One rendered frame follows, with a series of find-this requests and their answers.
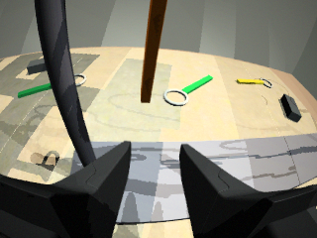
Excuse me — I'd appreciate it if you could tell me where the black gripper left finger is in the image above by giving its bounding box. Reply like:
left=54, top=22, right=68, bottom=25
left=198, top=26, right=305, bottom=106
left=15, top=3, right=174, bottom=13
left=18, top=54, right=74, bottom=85
left=0, top=140, right=132, bottom=238

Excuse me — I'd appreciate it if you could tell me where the orange handle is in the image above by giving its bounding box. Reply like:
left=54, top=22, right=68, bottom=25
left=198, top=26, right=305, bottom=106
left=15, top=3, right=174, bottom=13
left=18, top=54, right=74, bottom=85
left=140, top=0, right=167, bottom=103

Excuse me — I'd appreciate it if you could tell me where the white hoop with green handle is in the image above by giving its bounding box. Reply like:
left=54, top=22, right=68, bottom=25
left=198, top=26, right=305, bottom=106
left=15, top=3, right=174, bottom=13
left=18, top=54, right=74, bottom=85
left=17, top=74, right=87, bottom=98
left=163, top=75, right=213, bottom=106

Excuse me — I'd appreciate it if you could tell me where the yellow handle with grey loop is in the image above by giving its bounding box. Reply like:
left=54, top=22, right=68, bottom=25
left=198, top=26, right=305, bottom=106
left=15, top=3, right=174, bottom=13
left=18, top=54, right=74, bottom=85
left=237, top=78, right=273, bottom=87

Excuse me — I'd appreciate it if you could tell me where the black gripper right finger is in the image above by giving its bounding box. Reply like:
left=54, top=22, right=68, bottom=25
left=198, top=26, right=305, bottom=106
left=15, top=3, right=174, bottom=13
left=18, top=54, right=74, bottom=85
left=179, top=143, right=317, bottom=238

